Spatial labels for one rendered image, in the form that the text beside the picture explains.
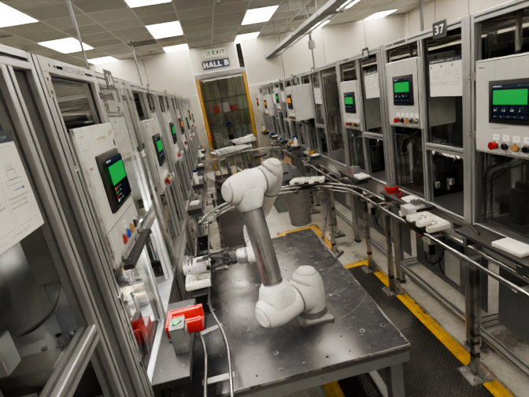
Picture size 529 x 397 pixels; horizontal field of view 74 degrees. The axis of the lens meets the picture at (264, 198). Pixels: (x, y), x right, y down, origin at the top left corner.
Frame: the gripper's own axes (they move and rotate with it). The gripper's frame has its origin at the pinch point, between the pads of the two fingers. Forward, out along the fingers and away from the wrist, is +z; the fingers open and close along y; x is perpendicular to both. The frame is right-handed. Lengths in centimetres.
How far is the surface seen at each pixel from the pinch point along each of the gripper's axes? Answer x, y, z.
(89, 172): 78, 73, 19
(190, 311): 46.0, -1.0, 4.6
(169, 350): 64, -6, 13
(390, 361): 68, -34, -79
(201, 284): 6.7, -9.4, 2.7
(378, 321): 49, -27, -82
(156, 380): 79, -6, 16
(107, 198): 69, 62, 18
